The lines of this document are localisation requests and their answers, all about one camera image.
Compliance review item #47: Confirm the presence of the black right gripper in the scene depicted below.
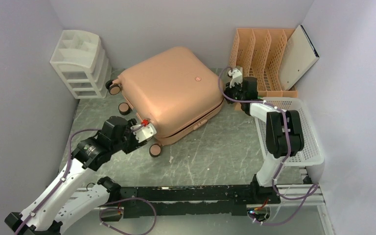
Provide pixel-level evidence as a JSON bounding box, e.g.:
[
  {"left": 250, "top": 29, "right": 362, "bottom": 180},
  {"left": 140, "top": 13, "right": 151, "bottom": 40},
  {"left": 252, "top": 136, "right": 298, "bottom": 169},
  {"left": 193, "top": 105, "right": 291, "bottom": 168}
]
[{"left": 221, "top": 80, "right": 245, "bottom": 105}]

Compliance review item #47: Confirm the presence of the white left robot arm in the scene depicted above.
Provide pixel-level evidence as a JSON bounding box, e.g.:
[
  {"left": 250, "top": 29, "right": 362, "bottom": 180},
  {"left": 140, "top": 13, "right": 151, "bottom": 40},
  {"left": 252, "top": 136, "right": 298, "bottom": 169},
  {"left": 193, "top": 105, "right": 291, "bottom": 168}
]
[{"left": 4, "top": 116, "right": 157, "bottom": 235}]

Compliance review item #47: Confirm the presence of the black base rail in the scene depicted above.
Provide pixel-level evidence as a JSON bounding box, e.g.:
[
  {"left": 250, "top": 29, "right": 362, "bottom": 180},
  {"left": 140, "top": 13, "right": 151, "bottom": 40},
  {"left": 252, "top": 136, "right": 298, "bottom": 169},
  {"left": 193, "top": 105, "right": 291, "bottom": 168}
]
[{"left": 103, "top": 183, "right": 281, "bottom": 218}]

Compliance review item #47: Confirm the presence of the pink hard-shell suitcase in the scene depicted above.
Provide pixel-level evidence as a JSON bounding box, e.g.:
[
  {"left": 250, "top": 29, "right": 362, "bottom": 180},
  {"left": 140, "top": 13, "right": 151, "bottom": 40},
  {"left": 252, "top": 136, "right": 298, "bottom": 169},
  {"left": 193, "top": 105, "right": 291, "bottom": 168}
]
[{"left": 113, "top": 47, "right": 224, "bottom": 145}]

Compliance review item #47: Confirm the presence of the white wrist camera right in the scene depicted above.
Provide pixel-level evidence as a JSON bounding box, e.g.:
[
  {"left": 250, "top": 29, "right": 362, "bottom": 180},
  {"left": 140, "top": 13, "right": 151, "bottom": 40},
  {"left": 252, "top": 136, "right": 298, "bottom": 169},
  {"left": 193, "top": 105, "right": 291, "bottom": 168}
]
[{"left": 228, "top": 68, "right": 243, "bottom": 87}]

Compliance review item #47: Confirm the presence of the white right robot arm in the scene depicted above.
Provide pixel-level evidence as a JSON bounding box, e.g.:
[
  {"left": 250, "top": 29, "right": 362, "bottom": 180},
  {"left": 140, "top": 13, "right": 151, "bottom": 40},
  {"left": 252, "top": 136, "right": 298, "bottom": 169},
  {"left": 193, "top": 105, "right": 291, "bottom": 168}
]
[{"left": 218, "top": 77, "right": 305, "bottom": 203}]

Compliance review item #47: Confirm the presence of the white flat board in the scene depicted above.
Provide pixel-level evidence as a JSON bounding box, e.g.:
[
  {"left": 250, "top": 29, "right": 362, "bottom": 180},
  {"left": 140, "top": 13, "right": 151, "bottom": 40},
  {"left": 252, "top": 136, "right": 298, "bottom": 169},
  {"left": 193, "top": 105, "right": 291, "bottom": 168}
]
[{"left": 279, "top": 25, "right": 319, "bottom": 91}]

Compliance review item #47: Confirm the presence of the white plastic mesh basket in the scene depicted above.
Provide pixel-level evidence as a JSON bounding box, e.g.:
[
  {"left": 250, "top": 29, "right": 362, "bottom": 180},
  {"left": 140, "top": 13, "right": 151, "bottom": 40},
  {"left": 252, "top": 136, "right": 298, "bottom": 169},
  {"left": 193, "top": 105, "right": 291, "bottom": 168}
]
[{"left": 256, "top": 97, "right": 325, "bottom": 165}]

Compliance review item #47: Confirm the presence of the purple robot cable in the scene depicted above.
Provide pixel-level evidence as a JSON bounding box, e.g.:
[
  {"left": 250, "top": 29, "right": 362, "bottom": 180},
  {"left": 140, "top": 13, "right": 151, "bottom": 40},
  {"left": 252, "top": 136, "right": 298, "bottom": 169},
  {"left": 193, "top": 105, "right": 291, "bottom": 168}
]
[{"left": 13, "top": 128, "right": 158, "bottom": 235}]

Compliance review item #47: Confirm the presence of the orange plastic file rack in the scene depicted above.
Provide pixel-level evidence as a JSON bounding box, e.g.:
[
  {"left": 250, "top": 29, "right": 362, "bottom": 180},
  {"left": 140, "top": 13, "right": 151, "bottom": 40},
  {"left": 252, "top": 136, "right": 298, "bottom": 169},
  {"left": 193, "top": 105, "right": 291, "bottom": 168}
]
[{"left": 229, "top": 28, "right": 298, "bottom": 98}]

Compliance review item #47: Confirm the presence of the black suitcase wheel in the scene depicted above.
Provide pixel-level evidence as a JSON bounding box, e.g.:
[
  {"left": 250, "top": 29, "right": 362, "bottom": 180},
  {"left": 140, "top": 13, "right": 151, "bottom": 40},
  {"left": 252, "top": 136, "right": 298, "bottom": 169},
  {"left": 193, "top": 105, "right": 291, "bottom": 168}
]
[
  {"left": 149, "top": 143, "right": 163, "bottom": 158},
  {"left": 105, "top": 78, "right": 122, "bottom": 95}
]

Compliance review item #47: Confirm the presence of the white plastic drawer organizer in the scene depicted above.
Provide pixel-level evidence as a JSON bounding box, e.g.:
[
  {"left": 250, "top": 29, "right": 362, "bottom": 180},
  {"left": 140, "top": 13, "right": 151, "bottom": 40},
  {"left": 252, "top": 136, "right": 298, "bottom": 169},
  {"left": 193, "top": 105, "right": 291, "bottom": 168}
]
[{"left": 50, "top": 30, "right": 112, "bottom": 99}]

